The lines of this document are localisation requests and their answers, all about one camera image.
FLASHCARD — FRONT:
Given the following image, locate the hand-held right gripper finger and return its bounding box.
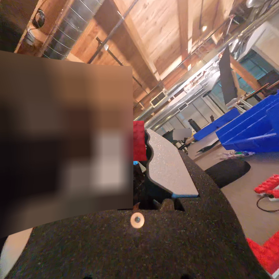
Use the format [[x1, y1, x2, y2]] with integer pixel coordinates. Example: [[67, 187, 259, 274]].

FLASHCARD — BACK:
[[145, 128, 199, 199]]

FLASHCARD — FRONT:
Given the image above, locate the black bottle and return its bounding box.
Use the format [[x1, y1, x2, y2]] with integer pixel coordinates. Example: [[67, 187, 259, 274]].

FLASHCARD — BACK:
[[188, 118, 200, 133]]

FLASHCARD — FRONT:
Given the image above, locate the blue plastic bin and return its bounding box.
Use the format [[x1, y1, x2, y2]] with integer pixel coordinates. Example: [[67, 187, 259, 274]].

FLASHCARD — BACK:
[[215, 90, 279, 153], [193, 108, 240, 142]]

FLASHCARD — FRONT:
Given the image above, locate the white ceiling vent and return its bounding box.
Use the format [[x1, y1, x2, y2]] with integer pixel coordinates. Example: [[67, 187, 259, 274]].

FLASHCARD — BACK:
[[149, 90, 168, 108]]

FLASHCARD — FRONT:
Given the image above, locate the red building block pile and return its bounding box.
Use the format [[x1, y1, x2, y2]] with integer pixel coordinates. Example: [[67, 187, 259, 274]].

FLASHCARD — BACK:
[[254, 174, 279, 200]]

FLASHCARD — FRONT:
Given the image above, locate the black flat panel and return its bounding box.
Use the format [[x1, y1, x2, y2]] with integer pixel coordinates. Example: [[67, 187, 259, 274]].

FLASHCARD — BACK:
[[219, 45, 238, 105]]

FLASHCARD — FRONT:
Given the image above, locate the wooden table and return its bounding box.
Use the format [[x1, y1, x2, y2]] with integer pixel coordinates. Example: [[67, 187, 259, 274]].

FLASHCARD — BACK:
[[245, 82, 279, 103]]

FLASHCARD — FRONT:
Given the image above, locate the red building block plate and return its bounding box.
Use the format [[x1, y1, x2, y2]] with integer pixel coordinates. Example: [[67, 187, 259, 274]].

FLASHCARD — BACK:
[[246, 235, 279, 276]]

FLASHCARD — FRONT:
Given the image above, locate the black cable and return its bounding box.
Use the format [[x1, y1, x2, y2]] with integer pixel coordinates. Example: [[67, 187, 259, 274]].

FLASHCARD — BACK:
[[256, 193, 279, 213]]

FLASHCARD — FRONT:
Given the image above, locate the silver air duct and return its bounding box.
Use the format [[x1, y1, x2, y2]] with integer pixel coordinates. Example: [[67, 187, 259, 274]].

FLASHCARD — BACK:
[[39, 0, 104, 61]]

